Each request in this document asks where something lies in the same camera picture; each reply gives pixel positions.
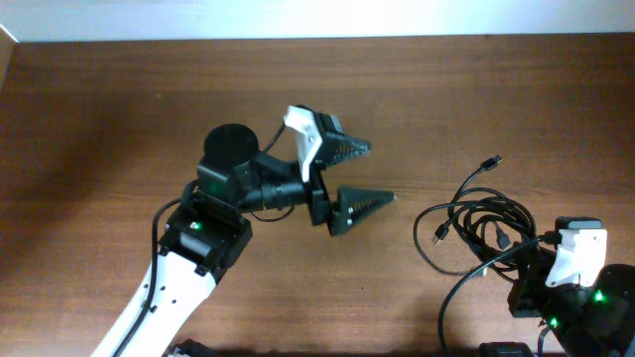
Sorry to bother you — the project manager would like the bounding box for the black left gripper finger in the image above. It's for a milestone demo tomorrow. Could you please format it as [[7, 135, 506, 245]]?
[[321, 134, 371, 167], [328, 186, 396, 236]]

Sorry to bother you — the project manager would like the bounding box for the black thick USB cable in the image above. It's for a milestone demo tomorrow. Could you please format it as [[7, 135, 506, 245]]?
[[445, 155, 540, 284]]

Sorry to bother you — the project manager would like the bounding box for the black thin USB cable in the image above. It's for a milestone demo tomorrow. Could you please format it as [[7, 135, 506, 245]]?
[[412, 200, 497, 278]]

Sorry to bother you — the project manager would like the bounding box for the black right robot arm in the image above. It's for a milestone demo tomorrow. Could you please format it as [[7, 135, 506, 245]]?
[[507, 248, 634, 356]]

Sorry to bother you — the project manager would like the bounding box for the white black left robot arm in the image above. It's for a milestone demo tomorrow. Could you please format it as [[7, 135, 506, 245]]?
[[93, 123, 395, 356]]

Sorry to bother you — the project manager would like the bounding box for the black right camera cable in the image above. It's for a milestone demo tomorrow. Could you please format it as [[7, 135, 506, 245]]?
[[436, 232, 562, 357]]

